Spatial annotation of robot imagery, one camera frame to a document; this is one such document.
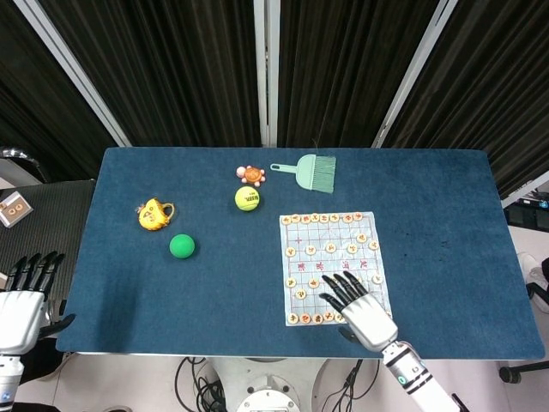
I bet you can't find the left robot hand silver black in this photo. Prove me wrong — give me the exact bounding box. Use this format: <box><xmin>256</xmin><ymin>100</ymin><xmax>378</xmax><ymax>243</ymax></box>
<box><xmin>0</xmin><ymin>251</ymin><xmax>77</xmax><ymax>356</ymax></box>

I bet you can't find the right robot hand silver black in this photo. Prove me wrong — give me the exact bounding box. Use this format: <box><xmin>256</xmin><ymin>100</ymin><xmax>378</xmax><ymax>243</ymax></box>
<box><xmin>318</xmin><ymin>270</ymin><xmax>399</xmax><ymax>351</ymax></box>

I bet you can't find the white chess board sheet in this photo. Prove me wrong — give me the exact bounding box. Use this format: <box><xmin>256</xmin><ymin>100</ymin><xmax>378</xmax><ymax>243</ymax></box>
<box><xmin>279</xmin><ymin>210</ymin><xmax>394</xmax><ymax>327</ymax></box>

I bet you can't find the small white cardboard box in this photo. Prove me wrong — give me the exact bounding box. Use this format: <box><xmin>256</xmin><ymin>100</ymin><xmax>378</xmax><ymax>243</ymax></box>
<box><xmin>0</xmin><ymin>191</ymin><xmax>34</xmax><ymax>228</ymax></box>

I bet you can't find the white robot torso base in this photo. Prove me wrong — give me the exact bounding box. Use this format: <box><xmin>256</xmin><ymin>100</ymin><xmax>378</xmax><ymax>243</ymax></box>
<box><xmin>213</xmin><ymin>358</ymin><xmax>329</xmax><ymax>412</ymax></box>

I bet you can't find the blue table cloth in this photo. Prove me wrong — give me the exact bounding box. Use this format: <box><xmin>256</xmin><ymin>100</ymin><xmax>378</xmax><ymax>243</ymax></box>
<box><xmin>55</xmin><ymin>147</ymin><xmax>546</xmax><ymax>361</ymax></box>

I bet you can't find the mint green hand brush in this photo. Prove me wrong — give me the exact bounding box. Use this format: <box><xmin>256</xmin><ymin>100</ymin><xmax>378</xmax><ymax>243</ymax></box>
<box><xmin>269</xmin><ymin>154</ymin><xmax>337</xmax><ymax>195</ymax></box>

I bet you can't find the black chair caster leg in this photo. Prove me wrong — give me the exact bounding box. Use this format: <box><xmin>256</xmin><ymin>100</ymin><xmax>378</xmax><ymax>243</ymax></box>
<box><xmin>498</xmin><ymin>359</ymin><xmax>549</xmax><ymax>384</ymax></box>

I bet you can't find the yellow tape measure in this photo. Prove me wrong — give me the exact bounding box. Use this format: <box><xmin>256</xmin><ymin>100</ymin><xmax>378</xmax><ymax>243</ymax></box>
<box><xmin>136</xmin><ymin>197</ymin><xmax>176</xmax><ymax>233</ymax></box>

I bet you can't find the yellow tennis ball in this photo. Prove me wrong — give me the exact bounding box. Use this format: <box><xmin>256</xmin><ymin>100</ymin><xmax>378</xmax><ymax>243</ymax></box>
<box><xmin>233</xmin><ymin>185</ymin><xmax>262</xmax><ymax>213</ymax></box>

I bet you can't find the white shoe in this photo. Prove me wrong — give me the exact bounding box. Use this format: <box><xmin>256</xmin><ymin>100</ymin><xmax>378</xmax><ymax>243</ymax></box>
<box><xmin>516</xmin><ymin>251</ymin><xmax>549</xmax><ymax>294</ymax></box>

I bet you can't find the green foam ball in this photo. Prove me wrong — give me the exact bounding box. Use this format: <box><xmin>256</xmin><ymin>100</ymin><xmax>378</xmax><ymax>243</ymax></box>
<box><xmin>168</xmin><ymin>233</ymin><xmax>196</xmax><ymax>260</ymax></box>

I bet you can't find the orange turtle toy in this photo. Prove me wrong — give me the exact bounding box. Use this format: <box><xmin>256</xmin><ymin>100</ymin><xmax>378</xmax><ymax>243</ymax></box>
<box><xmin>234</xmin><ymin>165</ymin><xmax>267</xmax><ymax>188</ymax></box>

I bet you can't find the black pleated curtain panel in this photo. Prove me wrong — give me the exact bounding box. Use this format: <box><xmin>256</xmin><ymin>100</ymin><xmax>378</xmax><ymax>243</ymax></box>
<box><xmin>277</xmin><ymin>0</ymin><xmax>439</xmax><ymax>148</ymax></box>
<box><xmin>0</xmin><ymin>0</ymin><xmax>118</xmax><ymax>184</ymax></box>
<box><xmin>39</xmin><ymin>0</ymin><xmax>262</xmax><ymax>147</ymax></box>
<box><xmin>380</xmin><ymin>0</ymin><xmax>549</xmax><ymax>201</ymax></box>

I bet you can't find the black cable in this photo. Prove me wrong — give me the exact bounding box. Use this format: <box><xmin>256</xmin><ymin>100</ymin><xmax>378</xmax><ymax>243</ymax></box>
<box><xmin>334</xmin><ymin>359</ymin><xmax>381</xmax><ymax>403</ymax></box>
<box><xmin>174</xmin><ymin>355</ymin><xmax>224</xmax><ymax>412</ymax></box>

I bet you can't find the white metal frame post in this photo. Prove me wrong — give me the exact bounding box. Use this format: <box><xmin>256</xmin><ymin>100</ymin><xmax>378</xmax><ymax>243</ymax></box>
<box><xmin>252</xmin><ymin>0</ymin><xmax>281</xmax><ymax>148</ymax></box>
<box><xmin>14</xmin><ymin>0</ymin><xmax>131</xmax><ymax>148</ymax></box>
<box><xmin>371</xmin><ymin>0</ymin><xmax>459</xmax><ymax>149</ymax></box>

